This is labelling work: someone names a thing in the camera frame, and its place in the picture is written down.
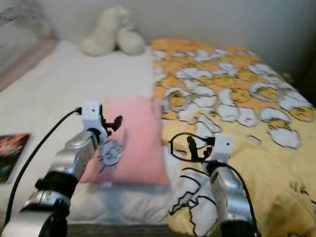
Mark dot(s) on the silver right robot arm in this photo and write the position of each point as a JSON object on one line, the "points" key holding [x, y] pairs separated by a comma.
{"points": [[224, 190]]}

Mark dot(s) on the white plush toy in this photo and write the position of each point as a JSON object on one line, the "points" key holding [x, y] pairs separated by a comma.
{"points": [[111, 33]]}

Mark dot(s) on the white black paisley cloth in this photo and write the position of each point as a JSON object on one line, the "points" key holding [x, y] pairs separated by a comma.
{"points": [[17, 17]]}

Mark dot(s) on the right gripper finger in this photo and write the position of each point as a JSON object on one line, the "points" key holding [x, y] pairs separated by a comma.
{"points": [[192, 149]]}

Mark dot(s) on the yellow cartoon print duvet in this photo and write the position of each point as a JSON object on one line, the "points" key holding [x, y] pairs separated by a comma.
{"points": [[266, 173]]}

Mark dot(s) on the white bed sheet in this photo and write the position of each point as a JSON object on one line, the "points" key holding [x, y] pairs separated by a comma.
{"points": [[79, 84]]}

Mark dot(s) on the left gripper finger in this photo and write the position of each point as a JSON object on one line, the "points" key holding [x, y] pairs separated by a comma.
{"points": [[116, 122]]}

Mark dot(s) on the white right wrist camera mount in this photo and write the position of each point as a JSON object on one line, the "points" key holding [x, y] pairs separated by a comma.
{"points": [[223, 147]]}

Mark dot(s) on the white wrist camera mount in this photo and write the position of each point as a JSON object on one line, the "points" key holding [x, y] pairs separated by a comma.
{"points": [[91, 115], [223, 147]]}

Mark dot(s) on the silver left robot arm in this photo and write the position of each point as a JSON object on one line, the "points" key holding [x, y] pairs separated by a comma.
{"points": [[74, 153]]}

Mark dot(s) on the dark book with red cover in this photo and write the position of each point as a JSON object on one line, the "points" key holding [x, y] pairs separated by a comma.
{"points": [[12, 157]]}

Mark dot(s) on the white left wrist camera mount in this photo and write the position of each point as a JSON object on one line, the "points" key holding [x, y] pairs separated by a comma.
{"points": [[91, 115]]}

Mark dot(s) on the pink pillow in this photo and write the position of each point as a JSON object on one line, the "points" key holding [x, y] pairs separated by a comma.
{"points": [[138, 143]]}

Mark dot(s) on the brown wooden bed edge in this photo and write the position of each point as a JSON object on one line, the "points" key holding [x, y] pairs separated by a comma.
{"points": [[24, 65]]}

